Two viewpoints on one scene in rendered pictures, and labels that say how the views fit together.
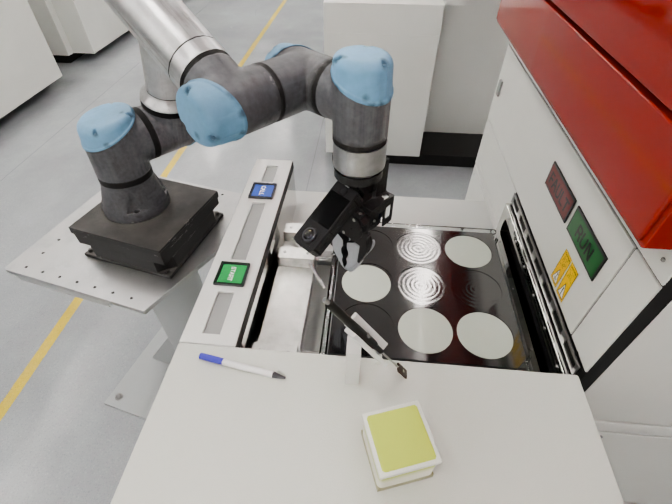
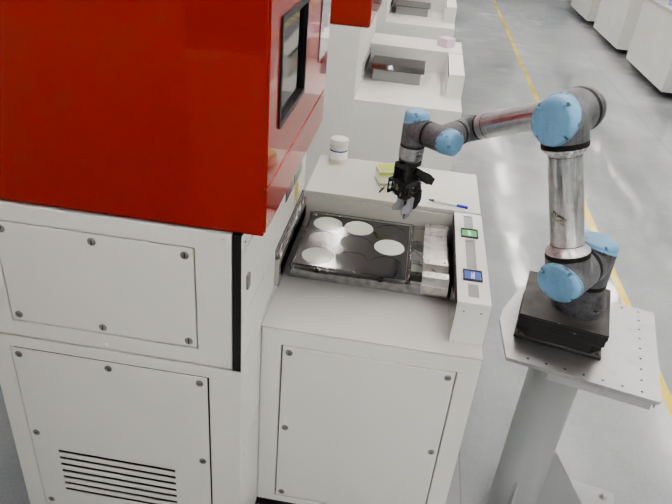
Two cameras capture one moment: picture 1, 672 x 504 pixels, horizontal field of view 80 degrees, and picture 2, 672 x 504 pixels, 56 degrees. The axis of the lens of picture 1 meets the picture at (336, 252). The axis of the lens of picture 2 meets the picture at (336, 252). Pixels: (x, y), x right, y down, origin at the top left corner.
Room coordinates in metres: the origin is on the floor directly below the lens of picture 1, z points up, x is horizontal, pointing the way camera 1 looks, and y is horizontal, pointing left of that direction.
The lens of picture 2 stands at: (2.34, -0.23, 1.94)
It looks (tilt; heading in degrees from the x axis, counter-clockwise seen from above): 31 degrees down; 180
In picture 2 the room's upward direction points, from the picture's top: 5 degrees clockwise
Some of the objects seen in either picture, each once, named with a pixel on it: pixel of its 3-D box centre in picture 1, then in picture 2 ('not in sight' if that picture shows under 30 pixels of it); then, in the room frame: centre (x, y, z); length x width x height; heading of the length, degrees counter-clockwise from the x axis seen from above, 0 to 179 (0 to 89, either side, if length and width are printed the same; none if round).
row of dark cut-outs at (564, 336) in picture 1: (539, 266); (290, 220); (0.52, -0.39, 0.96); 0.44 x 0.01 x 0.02; 175
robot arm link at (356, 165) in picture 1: (357, 152); (411, 153); (0.50, -0.03, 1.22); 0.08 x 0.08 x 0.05
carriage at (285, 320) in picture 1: (291, 293); (434, 261); (0.53, 0.09, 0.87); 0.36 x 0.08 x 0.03; 175
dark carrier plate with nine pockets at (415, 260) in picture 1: (421, 285); (355, 244); (0.53, -0.17, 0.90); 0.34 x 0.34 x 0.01; 85
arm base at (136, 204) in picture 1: (131, 187); (581, 291); (0.78, 0.48, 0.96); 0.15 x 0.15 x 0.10
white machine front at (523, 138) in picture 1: (531, 186); (276, 229); (0.70, -0.41, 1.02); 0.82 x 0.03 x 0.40; 175
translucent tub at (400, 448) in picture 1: (397, 446); (386, 175); (0.18, -0.08, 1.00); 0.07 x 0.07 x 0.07; 14
